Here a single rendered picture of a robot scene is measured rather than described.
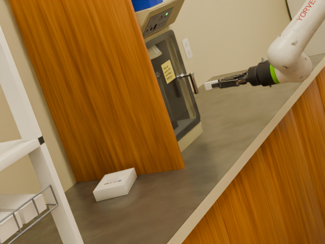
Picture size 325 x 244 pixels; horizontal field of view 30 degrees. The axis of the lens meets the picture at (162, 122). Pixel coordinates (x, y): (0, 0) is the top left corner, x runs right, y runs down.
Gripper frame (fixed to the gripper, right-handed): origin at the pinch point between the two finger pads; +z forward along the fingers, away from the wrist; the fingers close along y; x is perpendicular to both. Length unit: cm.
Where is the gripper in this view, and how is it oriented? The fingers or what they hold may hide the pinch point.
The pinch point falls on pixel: (213, 84)
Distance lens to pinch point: 239.7
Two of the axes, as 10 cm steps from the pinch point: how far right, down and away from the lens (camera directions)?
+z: -8.4, 1.6, 5.2
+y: -4.5, 3.4, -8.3
